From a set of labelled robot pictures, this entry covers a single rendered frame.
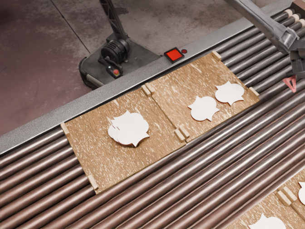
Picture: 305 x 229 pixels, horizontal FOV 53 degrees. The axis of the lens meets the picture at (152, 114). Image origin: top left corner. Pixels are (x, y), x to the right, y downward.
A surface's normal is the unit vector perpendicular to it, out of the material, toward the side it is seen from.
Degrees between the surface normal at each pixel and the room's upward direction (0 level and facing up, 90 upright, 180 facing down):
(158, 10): 0
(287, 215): 0
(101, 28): 0
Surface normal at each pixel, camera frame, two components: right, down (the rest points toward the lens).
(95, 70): 0.02, -0.55
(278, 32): 0.20, 0.06
